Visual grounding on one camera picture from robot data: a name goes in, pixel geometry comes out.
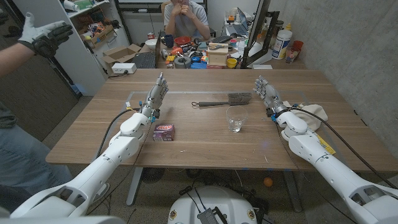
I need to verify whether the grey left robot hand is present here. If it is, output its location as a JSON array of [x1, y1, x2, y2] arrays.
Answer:
[[139, 72, 170, 119]]

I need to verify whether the standing person's gloved hand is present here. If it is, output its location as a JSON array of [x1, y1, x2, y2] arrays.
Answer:
[[17, 11, 74, 59]]

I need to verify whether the beige cloth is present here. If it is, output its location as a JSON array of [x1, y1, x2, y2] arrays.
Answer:
[[282, 101, 329, 131]]

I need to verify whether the standing person's bare forearm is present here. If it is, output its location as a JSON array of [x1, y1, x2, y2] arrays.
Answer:
[[0, 42, 35, 78]]

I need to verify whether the small purple snack box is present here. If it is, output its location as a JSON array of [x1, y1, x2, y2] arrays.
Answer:
[[152, 124, 175, 142]]

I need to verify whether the open empty cardboard box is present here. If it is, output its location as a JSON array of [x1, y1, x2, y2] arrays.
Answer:
[[101, 44, 142, 68]]

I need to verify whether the green box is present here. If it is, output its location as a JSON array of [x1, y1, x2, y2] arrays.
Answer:
[[73, 0, 94, 10]]

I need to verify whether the cardboard box full of items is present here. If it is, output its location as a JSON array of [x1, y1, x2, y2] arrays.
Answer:
[[78, 24, 116, 48]]

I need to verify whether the light wooden box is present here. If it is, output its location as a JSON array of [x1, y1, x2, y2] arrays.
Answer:
[[206, 42, 229, 67]]

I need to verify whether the clear glass cup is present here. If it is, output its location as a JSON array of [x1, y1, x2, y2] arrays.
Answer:
[[226, 106, 249, 133]]

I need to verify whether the clear cup with items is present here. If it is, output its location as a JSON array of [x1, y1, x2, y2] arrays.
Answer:
[[285, 46, 299, 64]]

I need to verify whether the black laptop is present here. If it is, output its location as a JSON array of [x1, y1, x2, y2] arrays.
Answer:
[[132, 30, 161, 70]]

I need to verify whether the white power strip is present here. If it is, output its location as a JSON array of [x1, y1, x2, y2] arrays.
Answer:
[[111, 62, 137, 75]]

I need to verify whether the grey tape roll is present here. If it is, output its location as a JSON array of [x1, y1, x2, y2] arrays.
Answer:
[[174, 56, 192, 70]]

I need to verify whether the grey tape outline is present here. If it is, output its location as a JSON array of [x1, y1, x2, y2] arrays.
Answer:
[[118, 90, 352, 170]]

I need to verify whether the white roll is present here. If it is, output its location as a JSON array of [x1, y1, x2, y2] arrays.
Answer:
[[63, 0, 80, 12]]

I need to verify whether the white shelf unit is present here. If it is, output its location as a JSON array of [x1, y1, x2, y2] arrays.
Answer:
[[12, 0, 131, 96]]

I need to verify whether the red bowl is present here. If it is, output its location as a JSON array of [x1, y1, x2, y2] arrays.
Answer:
[[174, 36, 192, 47]]

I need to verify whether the seated person grey shirt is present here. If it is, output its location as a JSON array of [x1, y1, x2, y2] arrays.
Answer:
[[164, 0, 211, 40]]

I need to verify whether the black round fan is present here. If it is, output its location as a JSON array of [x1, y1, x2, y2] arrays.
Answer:
[[141, 167, 165, 184]]

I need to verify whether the black keyboard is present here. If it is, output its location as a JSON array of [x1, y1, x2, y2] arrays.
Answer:
[[211, 35, 233, 44]]

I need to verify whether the grey table leg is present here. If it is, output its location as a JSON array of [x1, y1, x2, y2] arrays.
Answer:
[[282, 170, 303, 213], [126, 167, 144, 207]]

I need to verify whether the open silver laptop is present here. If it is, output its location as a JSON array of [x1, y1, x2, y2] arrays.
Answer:
[[224, 7, 249, 36]]

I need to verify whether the white sneaker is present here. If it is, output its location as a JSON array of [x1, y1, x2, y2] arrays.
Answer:
[[93, 182, 110, 202]]

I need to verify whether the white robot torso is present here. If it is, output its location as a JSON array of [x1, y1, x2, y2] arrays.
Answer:
[[167, 185, 258, 224]]

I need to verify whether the black monitor with stand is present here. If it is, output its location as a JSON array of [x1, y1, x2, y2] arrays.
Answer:
[[241, 0, 280, 70]]

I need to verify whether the standing person in jeans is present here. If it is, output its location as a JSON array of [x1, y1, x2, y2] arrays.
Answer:
[[0, 101, 74, 195]]

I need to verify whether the black device on torso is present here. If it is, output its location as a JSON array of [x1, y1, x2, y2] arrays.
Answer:
[[197, 206, 228, 224]]

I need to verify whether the white wipes canister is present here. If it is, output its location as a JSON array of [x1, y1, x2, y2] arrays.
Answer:
[[271, 29, 294, 60]]

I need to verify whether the dark bottle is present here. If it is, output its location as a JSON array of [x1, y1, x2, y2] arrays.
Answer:
[[272, 20, 285, 40]]

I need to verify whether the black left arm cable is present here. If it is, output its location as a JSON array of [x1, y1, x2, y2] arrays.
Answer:
[[96, 108, 142, 158]]

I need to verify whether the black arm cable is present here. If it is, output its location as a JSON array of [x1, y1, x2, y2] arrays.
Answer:
[[289, 107, 398, 190], [96, 108, 142, 158]]

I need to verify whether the grey brush with handle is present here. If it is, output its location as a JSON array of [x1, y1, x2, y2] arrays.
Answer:
[[191, 91, 253, 108]]

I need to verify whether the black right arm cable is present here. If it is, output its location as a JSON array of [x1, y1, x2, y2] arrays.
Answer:
[[289, 107, 398, 190]]

